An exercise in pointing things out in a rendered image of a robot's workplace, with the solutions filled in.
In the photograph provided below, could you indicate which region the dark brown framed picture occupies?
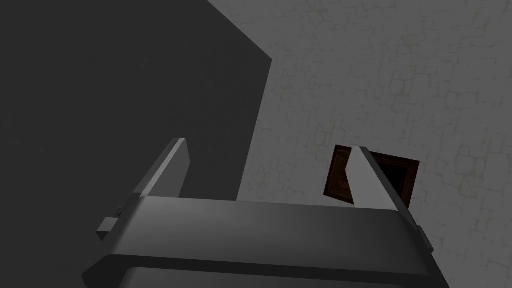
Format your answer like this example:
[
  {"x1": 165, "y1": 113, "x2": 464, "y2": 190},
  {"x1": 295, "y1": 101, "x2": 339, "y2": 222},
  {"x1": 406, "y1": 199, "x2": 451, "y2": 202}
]
[{"x1": 323, "y1": 144, "x2": 421, "y2": 210}]

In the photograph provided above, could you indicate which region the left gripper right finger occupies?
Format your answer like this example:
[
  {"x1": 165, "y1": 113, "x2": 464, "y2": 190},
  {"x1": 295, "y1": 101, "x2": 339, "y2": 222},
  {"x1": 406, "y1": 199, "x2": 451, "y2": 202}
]
[{"x1": 347, "y1": 146, "x2": 409, "y2": 212}]

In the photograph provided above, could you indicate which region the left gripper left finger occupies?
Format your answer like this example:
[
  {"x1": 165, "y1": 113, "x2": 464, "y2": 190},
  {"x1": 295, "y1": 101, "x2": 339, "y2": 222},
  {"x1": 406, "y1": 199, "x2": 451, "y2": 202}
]
[{"x1": 132, "y1": 137, "x2": 191, "y2": 199}]

